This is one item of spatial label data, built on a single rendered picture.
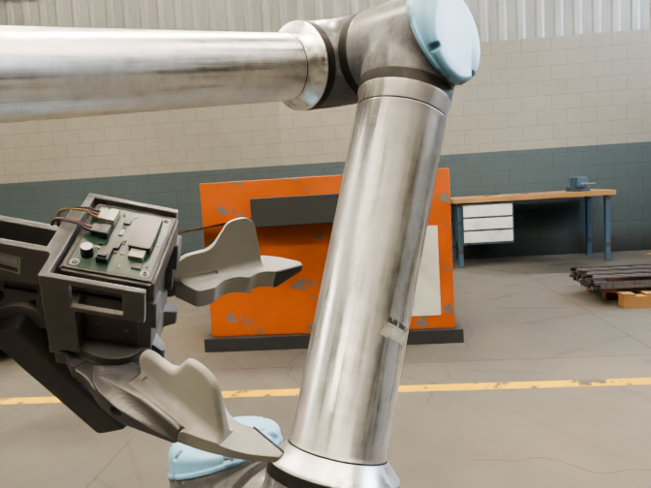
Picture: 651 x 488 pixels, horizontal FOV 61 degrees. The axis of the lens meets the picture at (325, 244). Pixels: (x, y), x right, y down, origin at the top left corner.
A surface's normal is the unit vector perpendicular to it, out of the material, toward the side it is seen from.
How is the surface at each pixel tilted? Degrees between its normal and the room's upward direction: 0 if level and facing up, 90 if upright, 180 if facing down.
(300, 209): 90
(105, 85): 116
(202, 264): 124
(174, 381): 109
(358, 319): 74
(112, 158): 90
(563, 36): 90
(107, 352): 38
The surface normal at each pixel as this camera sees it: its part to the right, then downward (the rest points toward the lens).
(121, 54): 0.62, -0.21
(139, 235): 0.22, -0.74
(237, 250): 0.51, 0.59
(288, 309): -0.07, 0.11
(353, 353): -0.11, -0.16
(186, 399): -0.56, 0.44
